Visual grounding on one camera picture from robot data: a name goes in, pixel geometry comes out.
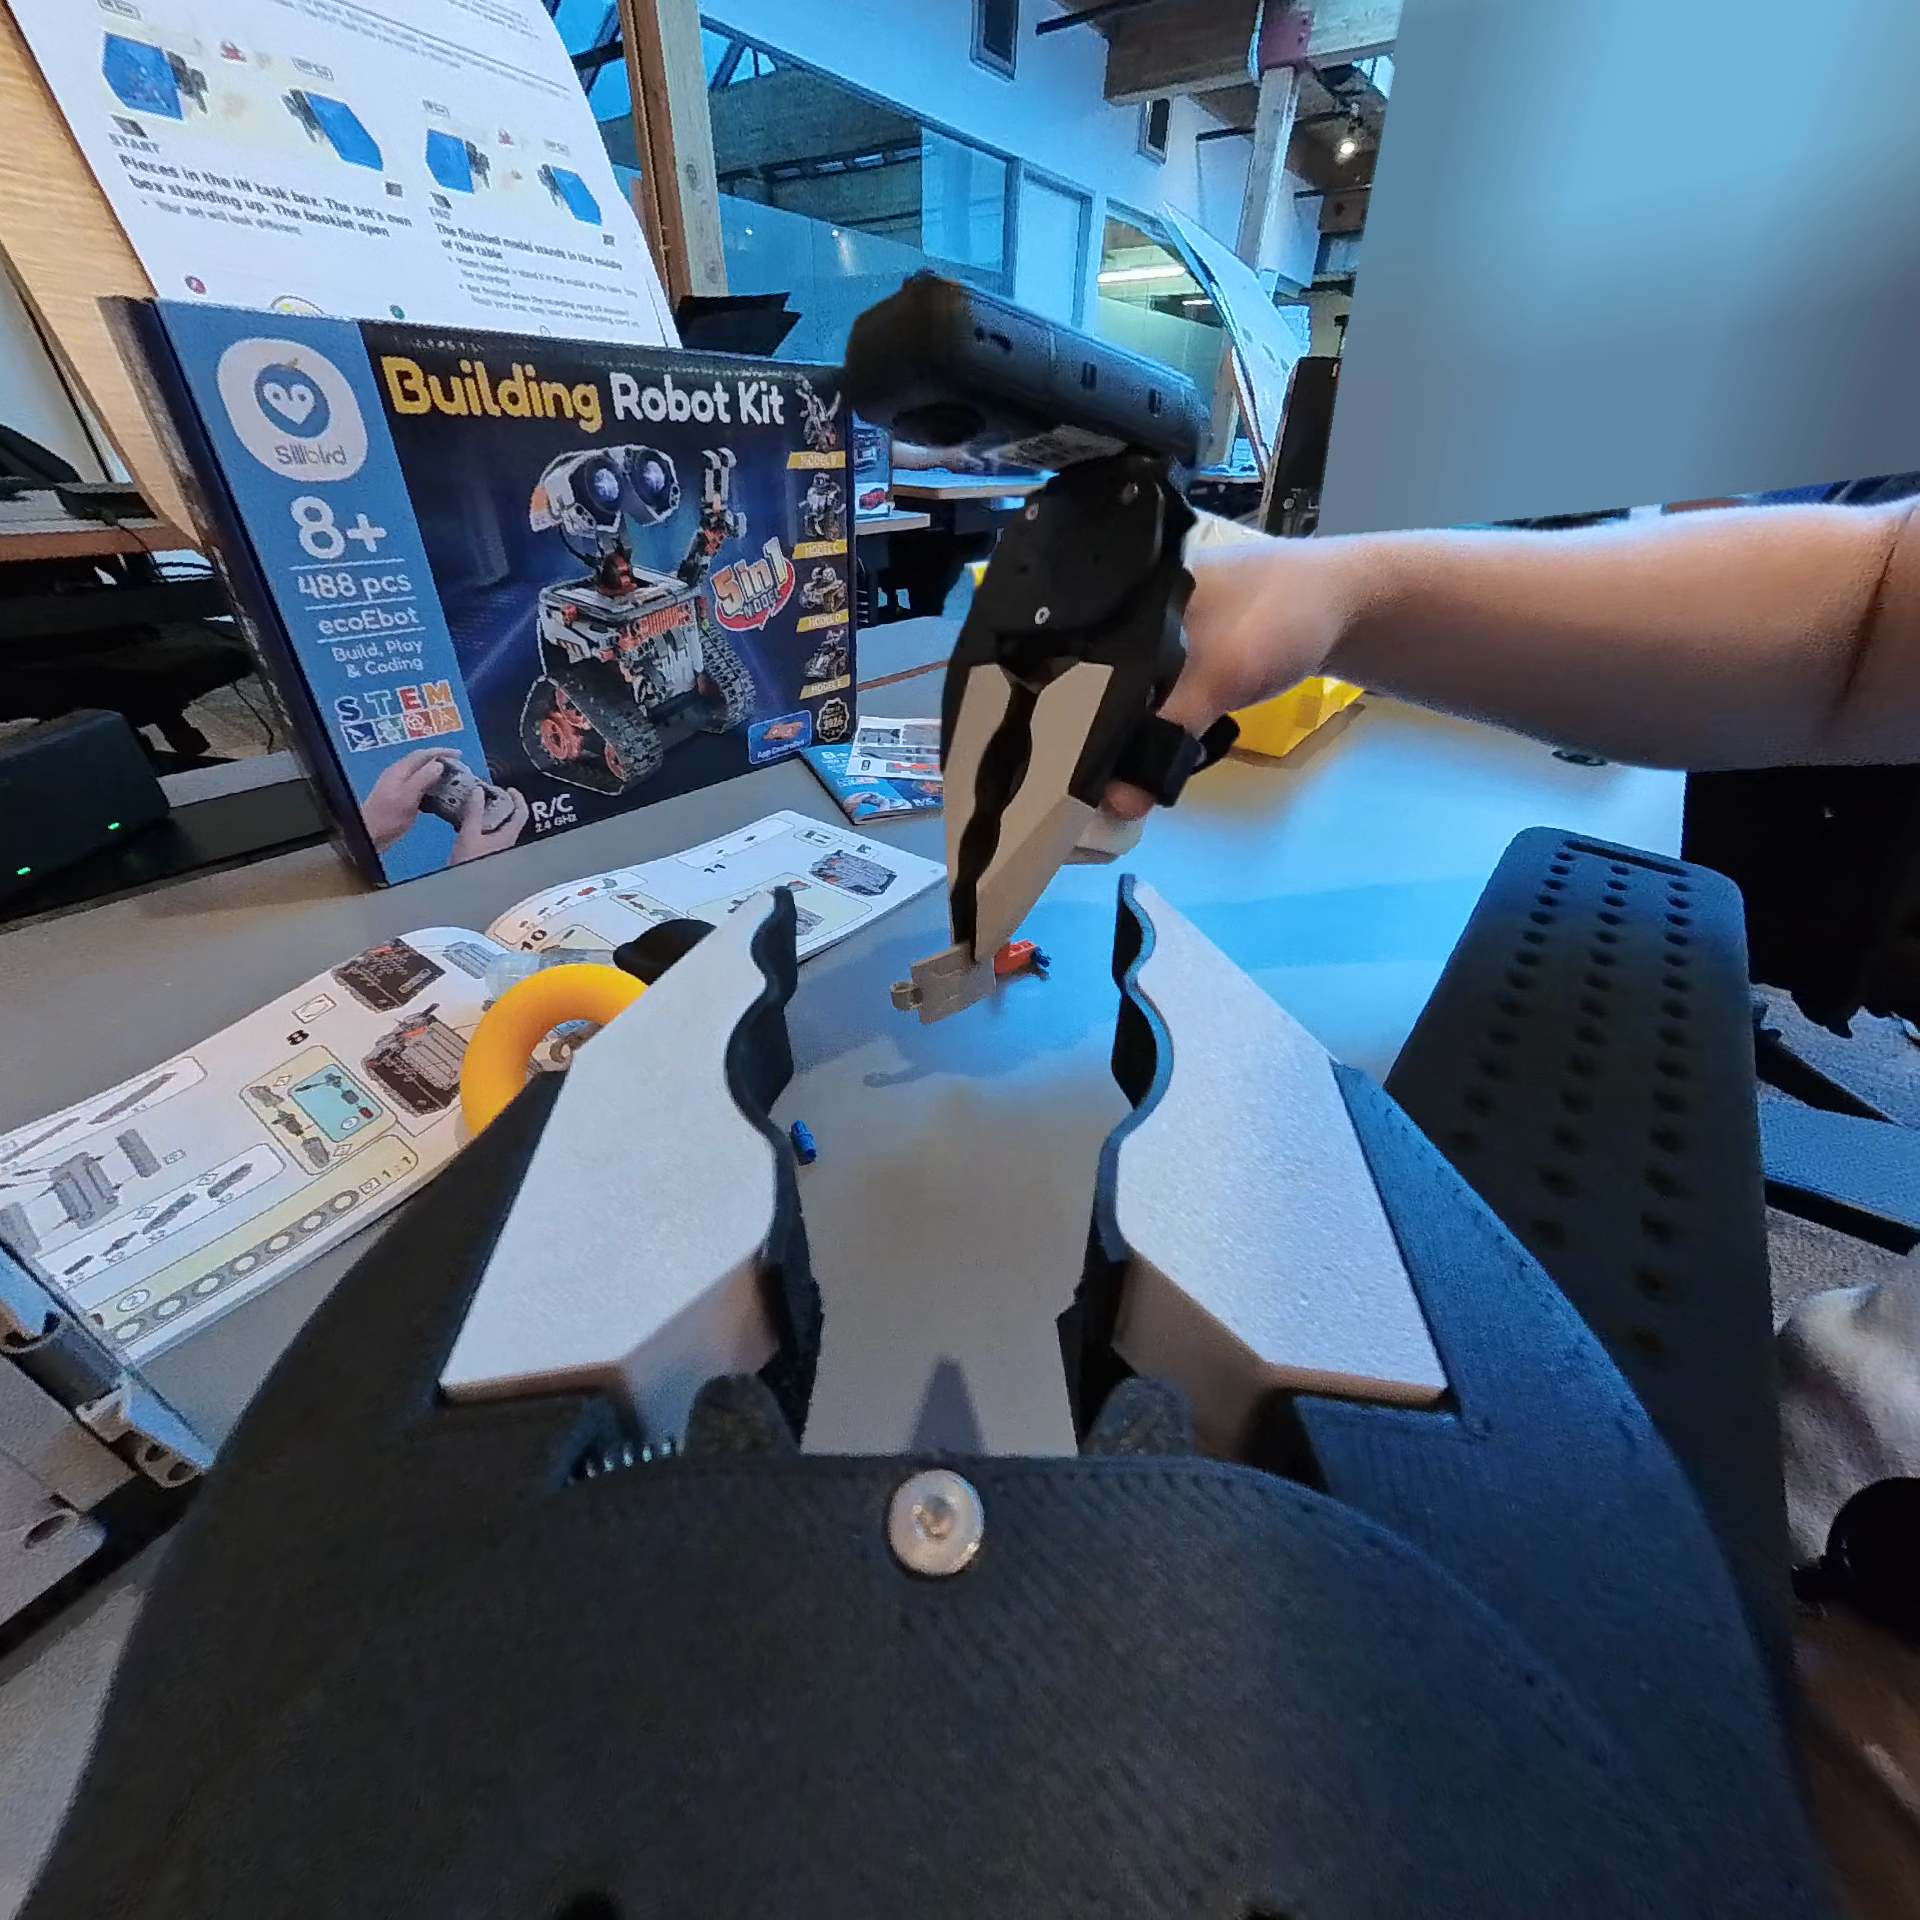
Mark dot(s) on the grey desk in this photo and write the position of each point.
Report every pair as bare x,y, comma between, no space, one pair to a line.
931,1230

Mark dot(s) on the wooden board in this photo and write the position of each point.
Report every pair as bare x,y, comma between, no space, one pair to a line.
60,270

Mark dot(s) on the large robot kit box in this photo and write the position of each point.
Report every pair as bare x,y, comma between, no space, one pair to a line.
451,601

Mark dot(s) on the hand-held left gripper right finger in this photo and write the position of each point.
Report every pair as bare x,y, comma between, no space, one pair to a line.
1260,1200

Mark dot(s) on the white instruction sheet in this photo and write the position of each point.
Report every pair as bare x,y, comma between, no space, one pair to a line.
375,150

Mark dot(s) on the small colourful booklet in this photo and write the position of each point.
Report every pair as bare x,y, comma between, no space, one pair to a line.
885,773

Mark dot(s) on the wooden post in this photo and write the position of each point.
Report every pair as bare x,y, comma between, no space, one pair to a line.
675,134

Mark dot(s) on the person's torso in white shirt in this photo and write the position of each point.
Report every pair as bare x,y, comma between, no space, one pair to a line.
1853,1381

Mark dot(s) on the grey angled brick piece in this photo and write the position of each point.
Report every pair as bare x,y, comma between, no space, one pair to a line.
939,986

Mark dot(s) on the black box device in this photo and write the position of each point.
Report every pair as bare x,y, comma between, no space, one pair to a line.
74,795

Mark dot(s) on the open instruction booklet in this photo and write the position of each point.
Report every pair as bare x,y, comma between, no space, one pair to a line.
225,1140

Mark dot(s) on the person's right forearm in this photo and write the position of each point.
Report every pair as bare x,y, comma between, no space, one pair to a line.
1575,645

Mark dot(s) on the person's right hand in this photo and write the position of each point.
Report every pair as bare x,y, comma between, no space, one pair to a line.
1260,630

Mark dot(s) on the orange connector with blue pins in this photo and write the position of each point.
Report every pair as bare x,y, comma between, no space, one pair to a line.
1017,957

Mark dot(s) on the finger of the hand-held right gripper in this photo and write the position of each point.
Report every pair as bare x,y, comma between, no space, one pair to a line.
1050,855
975,750

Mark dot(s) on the nested yellow storage bins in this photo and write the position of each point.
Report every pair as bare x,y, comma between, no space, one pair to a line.
1305,713

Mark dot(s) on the clear bag of brick parts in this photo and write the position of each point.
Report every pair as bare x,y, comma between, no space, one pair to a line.
549,961

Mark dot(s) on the small blue pin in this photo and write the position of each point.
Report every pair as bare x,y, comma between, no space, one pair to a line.
805,1140

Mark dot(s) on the black foam wheel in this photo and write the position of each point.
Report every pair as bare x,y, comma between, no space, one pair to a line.
660,949

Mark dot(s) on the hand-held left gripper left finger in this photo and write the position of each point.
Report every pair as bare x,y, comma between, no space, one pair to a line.
631,1200

